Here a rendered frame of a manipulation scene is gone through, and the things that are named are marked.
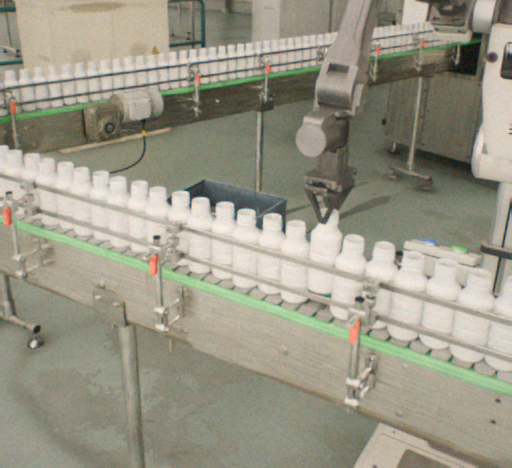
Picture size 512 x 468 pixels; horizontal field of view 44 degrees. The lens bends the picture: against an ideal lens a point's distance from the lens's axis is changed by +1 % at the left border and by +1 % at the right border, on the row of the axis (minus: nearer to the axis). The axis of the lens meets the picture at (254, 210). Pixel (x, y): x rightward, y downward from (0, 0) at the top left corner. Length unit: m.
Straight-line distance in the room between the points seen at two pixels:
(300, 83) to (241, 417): 1.92
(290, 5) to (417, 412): 6.36
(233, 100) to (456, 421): 2.39
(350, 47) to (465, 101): 3.89
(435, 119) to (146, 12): 2.53
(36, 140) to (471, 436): 2.10
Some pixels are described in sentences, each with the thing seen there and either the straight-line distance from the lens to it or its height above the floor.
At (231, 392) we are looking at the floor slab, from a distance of 2.64.
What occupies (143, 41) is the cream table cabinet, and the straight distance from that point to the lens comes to 5.65.
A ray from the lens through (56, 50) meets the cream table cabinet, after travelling 5.29.
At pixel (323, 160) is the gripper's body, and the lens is 1.15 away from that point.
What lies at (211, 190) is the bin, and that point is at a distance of 2.07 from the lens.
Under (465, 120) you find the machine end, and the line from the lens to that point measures 5.02.
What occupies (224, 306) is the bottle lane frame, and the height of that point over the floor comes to 0.96.
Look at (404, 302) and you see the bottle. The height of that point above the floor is 1.08.
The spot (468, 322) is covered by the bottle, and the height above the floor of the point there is 1.08.
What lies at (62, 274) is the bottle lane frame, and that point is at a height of 0.89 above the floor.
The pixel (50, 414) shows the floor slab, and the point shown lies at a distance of 2.64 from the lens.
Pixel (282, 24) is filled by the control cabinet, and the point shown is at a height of 0.78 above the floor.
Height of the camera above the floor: 1.68
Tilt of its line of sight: 24 degrees down
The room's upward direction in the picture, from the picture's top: 1 degrees clockwise
